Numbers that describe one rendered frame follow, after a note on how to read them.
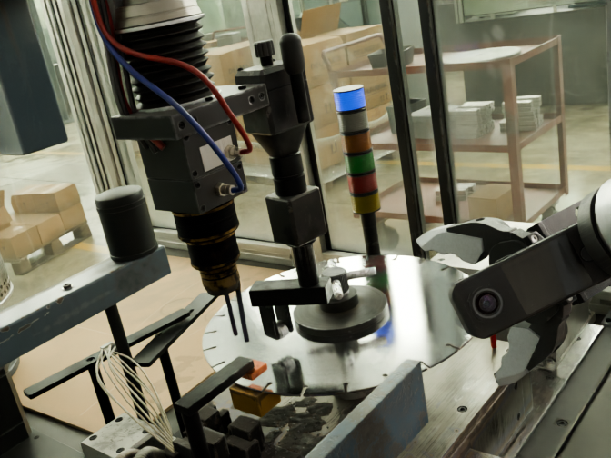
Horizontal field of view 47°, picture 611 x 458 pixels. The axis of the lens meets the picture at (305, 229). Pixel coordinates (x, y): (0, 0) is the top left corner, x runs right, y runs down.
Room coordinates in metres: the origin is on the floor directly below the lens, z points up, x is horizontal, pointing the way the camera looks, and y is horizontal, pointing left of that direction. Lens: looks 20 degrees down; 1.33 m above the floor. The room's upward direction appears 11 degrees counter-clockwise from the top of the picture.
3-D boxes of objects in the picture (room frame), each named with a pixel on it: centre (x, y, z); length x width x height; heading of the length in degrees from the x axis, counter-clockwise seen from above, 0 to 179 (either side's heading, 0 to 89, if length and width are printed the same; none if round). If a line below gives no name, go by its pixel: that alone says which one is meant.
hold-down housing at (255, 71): (0.67, 0.01, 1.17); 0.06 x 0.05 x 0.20; 129
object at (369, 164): (1.04, -0.10, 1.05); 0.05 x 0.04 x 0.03; 48
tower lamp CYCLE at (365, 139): (1.04, -0.10, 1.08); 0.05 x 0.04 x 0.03; 48
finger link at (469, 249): (0.59, -0.14, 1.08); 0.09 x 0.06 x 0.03; 33
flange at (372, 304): (0.74, -0.02, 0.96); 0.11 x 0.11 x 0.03
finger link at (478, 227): (0.54, -0.15, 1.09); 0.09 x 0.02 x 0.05; 33
